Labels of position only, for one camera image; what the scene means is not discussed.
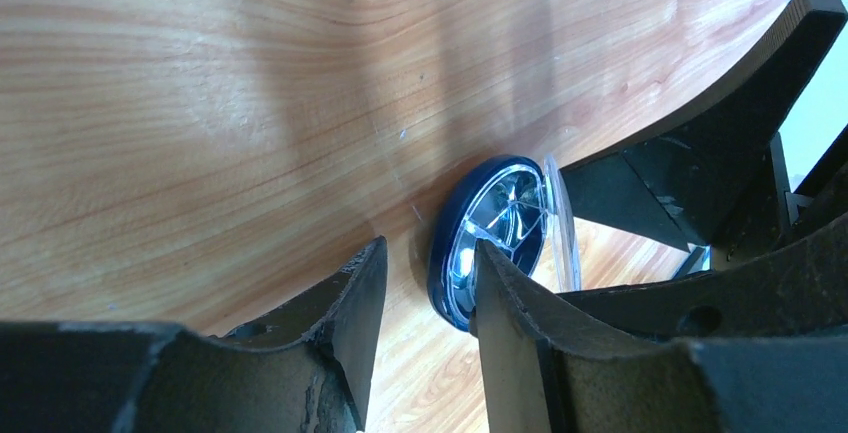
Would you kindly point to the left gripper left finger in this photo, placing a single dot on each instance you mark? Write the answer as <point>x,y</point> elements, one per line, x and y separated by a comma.
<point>305,366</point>

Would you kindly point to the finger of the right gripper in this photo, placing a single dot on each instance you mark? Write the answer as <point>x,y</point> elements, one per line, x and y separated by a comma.
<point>794,291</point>
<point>710,173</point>

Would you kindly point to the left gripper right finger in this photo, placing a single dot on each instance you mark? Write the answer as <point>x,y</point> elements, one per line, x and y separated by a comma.
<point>760,348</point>

